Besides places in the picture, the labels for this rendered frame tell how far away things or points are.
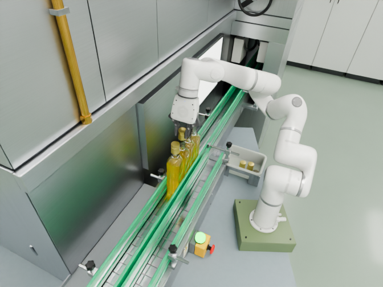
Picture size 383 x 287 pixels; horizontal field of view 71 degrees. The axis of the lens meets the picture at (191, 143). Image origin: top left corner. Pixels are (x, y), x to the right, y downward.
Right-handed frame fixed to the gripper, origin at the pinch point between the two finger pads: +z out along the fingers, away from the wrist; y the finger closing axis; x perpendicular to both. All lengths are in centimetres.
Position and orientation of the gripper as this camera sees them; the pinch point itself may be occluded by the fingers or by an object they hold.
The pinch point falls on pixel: (182, 131)
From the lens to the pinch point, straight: 107.6
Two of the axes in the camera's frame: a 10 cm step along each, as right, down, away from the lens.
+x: 3.7, -3.6, 8.6
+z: -1.5, 8.9, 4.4
